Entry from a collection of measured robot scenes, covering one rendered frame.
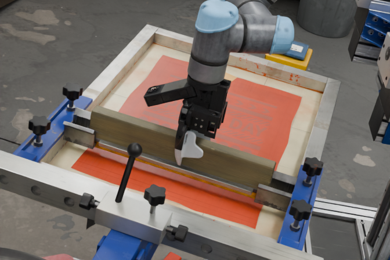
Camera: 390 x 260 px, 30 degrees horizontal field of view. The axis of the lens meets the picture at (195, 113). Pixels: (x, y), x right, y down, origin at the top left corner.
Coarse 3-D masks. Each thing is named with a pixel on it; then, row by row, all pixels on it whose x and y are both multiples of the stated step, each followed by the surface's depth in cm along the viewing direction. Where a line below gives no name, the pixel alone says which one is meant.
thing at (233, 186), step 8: (104, 144) 157; (112, 144) 157; (120, 152) 156; (144, 160) 156; (152, 160) 155; (160, 160) 155; (168, 168) 155; (176, 168) 154; (184, 168) 154; (200, 176) 153; (208, 176) 153; (216, 176) 154; (216, 184) 153; (224, 184) 153; (232, 184) 152; (248, 192) 152
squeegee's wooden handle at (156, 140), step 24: (96, 120) 156; (120, 120) 154; (144, 120) 155; (120, 144) 157; (144, 144) 155; (168, 144) 153; (216, 144) 152; (192, 168) 155; (216, 168) 153; (240, 168) 151; (264, 168) 149
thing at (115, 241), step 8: (112, 232) 128; (120, 232) 128; (104, 240) 126; (112, 240) 126; (120, 240) 126; (128, 240) 127; (136, 240) 127; (144, 240) 129; (104, 248) 124; (112, 248) 124; (120, 248) 125; (128, 248) 125; (136, 248) 125; (144, 248) 132; (96, 256) 122; (104, 256) 122; (112, 256) 123; (120, 256) 123; (128, 256) 123; (136, 256) 127
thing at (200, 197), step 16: (240, 80) 201; (256, 96) 195; (272, 96) 197; (288, 96) 198; (288, 112) 191; (272, 128) 183; (288, 128) 184; (272, 144) 177; (272, 160) 171; (176, 176) 159; (176, 192) 154; (192, 192) 155; (208, 192) 156; (224, 192) 157; (192, 208) 151; (208, 208) 152; (224, 208) 152; (240, 208) 153; (256, 208) 154; (256, 224) 150
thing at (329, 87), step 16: (144, 32) 208; (160, 32) 210; (128, 48) 198; (144, 48) 203; (176, 48) 210; (112, 64) 189; (128, 64) 192; (240, 64) 206; (256, 64) 205; (272, 64) 205; (96, 80) 181; (112, 80) 182; (288, 80) 204; (304, 80) 203; (320, 80) 202; (336, 80) 204; (96, 96) 174; (336, 96) 196; (320, 112) 187; (320, 128) 180; (64, 144) 161; (320, 144) 174; (48, 160) 154; (304, 160) 167; (80, 176) 147; (128, 192) 146; (176, 208) 144; (224, 224) 143; (272, 240) 141
